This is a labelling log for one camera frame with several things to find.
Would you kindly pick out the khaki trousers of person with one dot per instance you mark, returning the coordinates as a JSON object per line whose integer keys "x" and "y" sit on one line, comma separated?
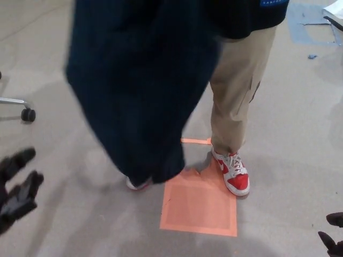
{"x": 235, "y": 88}

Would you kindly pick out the office chair base with caster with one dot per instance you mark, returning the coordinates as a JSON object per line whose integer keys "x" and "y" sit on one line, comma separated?
{"x": 18, "y": 103}

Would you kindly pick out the blue white shirt label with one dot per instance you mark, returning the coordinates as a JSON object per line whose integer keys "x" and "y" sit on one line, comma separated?
{"x": 273, "y": 2}

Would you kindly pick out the dark teal coat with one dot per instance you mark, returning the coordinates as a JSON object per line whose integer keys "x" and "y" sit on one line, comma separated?
{"x": 134, "y": 93}

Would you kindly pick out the orange floor tape square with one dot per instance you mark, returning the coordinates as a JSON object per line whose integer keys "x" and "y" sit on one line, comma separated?
{"x": 198, "y": 211}

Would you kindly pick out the red white sneaker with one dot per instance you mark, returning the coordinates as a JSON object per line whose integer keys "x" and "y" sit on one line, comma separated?
{"x": 235, "y": 176}
{"x": 136, "y": 185}

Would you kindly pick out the black shirt of person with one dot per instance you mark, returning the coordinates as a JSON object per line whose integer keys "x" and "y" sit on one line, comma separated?
{"x": 246, "y": 18}

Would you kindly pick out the blue floor tape marking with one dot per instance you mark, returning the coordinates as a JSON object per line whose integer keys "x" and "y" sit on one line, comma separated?
{"x": 297, "y": 29}

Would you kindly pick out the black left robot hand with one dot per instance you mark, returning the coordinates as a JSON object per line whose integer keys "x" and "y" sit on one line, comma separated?
{"x": 16, "y": 198}

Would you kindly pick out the small blue tape scrap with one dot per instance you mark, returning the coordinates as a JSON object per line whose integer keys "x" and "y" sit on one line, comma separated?
{"x": 312, "y": 56}

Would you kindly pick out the white paper sheet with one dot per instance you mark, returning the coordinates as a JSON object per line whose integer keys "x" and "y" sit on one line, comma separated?
{"x": 335, "y": 12}

